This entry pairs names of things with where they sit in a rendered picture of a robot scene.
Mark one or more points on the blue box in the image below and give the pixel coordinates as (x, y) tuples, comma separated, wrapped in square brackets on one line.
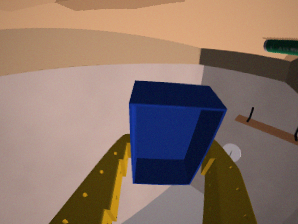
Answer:
[(168, 145)]

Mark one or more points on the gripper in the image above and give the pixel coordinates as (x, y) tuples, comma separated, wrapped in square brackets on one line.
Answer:
[(96, 200)]

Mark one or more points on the green aaa battery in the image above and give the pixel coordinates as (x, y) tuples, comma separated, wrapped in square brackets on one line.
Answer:
[(289, 47)]

